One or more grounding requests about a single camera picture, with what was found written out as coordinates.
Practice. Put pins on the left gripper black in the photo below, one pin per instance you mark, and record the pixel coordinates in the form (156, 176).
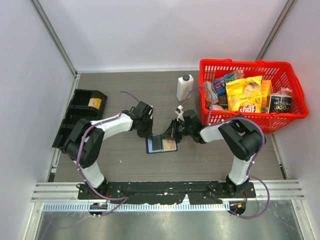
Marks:
(148, 133)

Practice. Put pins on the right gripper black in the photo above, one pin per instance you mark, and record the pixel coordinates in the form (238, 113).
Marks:
(174, 132)

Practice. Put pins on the gold VIP card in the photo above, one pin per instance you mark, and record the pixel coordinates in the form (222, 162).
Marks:
(169, 145)

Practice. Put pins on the black leather card holder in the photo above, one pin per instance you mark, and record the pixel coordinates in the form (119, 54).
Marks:
(154, 145)

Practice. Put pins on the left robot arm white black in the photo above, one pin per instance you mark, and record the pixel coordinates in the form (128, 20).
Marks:
(84, 143)

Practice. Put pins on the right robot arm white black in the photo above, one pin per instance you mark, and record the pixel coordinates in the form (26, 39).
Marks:
(244, 138)

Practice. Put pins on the yellow card in tray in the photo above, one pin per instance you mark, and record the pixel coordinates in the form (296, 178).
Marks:
(95, 102)

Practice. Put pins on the white bottle black cap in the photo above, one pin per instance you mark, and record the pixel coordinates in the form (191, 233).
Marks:
(184, 86)

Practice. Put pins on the pale wrapped snack pack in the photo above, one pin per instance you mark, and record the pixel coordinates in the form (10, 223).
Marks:
(209, 92)

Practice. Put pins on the blue box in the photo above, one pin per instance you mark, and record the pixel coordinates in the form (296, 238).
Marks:
(219, 86)

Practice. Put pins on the black compartment tray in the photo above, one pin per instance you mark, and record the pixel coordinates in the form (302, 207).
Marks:
(77, 109)

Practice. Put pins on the yellow Lays chips bag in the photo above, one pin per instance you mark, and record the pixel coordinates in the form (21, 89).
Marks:
(244, 95)

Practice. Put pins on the green sponge pack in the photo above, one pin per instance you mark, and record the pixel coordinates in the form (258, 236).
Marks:
(232, 76)

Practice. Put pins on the orange snack box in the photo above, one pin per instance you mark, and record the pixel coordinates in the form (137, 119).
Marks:
(266, 90)

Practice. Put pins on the red plastic shopping basket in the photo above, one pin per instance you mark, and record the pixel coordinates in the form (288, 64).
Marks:
(279, 72)

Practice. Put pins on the black snack package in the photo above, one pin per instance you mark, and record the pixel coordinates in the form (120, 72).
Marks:
(280, 102)

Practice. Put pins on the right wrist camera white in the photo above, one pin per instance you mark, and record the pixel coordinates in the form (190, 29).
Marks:
(179, 111)

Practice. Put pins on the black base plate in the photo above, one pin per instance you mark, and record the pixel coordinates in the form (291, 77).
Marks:
(174, 192)

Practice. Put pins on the white cable duct rail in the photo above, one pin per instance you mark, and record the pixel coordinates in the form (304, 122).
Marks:
(86, 206)

